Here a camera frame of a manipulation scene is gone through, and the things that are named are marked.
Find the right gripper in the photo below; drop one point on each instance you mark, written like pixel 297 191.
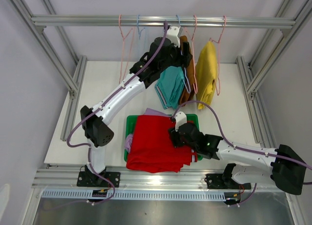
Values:
pixel 174 137

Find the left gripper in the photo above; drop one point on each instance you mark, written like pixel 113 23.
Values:
pixel 182 60

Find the blue hanger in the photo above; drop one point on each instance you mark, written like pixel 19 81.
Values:
pixel 142 39
pixel 186 80

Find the teal trousers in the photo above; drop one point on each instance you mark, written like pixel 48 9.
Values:
pixel 170 86

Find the red trousers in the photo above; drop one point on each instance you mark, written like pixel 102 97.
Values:
pixel 152 149

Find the purple trousers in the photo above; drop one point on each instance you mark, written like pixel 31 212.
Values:
pixel 129 138

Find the pink hanger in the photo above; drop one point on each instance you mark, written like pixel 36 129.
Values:
pixel 218 42
pixel 193 51
pixel 124 37

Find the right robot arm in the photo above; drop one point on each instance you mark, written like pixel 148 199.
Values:
pixel 281 166

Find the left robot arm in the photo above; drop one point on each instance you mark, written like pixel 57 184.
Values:
pixel 163 53

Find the yellow trousers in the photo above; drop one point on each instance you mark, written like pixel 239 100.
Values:
pixel 206 73

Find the brown trousers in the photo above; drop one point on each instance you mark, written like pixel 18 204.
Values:
pixel 190 72

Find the green plastic tray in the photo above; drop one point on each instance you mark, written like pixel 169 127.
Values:
pixel 131 123

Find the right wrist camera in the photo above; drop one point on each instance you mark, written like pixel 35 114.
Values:
pixel 179 118

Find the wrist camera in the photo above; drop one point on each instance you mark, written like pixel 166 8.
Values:
pixel 173 34
pixel 179 118

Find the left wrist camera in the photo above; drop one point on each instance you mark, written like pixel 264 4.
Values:
pixel 173 34

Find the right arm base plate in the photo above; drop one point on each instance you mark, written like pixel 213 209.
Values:
pixel 218 181

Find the aluminium right frame posts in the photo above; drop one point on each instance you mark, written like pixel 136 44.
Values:
pixel 277 82

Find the aluminium frame posts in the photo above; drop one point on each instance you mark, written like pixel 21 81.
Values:
pixel 277 82
pixel 72 82

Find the aluminium hanging rail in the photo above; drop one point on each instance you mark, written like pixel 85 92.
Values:
pixel 157 21

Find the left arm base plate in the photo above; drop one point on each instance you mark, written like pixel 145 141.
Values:
pixel 88 179

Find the aluminium front frame rail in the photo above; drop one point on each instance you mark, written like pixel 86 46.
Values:
pixel 66 176

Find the aluminium left frame posts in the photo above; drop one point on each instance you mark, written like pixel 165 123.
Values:
pixel 72 82

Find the white slotted cable duct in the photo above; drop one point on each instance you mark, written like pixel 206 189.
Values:
pixel 135 195

